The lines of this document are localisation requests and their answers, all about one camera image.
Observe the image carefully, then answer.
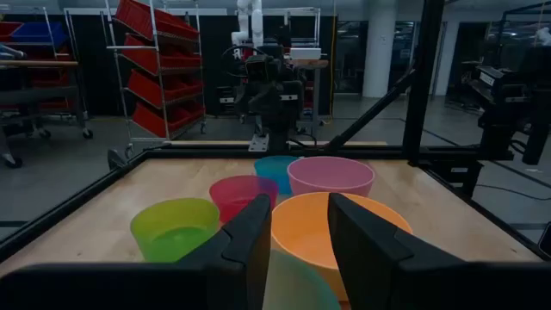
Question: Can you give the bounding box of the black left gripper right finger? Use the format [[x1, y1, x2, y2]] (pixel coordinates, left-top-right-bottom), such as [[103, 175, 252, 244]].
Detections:
[[326, 192, 474, 310]]

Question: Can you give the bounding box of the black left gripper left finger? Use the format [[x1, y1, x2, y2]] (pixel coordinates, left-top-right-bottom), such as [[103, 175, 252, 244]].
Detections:
[[176, 193, 273, 310]]

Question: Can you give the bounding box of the large orange plastic bowl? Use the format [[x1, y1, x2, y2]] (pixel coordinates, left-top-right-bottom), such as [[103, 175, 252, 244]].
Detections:
[[270, 191, 413, 302]]

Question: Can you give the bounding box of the small green plastic bowl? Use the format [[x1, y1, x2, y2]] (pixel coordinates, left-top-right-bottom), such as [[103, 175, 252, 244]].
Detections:
[[129, 197, 220, 264]]

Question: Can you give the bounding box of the large pink plastic bowl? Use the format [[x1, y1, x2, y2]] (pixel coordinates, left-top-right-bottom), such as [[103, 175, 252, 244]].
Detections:
[[287, 156, 376, 199]]

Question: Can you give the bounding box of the small red plastic bowl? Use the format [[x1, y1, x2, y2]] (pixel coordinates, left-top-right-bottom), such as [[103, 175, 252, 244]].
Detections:
[[208, 175, 280, 225]]

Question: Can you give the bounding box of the white box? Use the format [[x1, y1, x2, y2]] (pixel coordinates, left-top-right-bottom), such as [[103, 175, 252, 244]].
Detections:
[[288, 46, 323, 61]]

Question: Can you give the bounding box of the large pale green plastic bowl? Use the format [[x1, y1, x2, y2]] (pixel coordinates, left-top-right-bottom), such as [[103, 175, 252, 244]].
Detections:
[[262, 249, 342, 310]]

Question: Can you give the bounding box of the small teal plastic bowl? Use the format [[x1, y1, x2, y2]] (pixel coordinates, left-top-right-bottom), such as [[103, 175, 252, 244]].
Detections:
[[253, 155, 300, 195]]

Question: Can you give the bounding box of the red storage bin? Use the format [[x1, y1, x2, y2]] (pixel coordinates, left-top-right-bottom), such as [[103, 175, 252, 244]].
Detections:
[[127, 68, 205, 109], [115, 0, 200, 42], [121, 34, 203, 77], [132, 102, 207, 139]]

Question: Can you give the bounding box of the white round column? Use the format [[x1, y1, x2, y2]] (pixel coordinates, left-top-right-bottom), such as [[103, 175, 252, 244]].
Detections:
[[362, 0, 398, 99]]

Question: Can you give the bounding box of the grey wheeled cart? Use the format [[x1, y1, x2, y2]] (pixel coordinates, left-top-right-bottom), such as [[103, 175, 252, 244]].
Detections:
[[0, 6, 94, 141]]

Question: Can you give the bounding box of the black robot station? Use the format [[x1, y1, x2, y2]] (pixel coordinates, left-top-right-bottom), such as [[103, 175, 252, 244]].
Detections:
[[467, 42, 551, 167]]

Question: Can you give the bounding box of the blue storage bin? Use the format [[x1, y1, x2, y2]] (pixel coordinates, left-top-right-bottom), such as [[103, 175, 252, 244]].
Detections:
[[10, 21, 68, 47]]

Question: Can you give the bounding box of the metal wire shelf rack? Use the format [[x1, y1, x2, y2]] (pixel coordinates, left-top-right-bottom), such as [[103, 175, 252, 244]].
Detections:
[[102, 0, 207, 150]]

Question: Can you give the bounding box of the black diagonal frame brace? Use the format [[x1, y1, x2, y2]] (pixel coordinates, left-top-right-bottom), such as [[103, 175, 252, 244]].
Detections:
[[329, 71, 417, 152]]

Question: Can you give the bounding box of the black floor cable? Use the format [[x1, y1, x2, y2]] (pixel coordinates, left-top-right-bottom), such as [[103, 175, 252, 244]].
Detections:
[[475, 183, 551, 202]]

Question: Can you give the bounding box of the black vertical frame post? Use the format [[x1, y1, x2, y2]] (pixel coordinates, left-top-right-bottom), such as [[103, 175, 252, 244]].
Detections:
[[402, 0, 445, 167]]

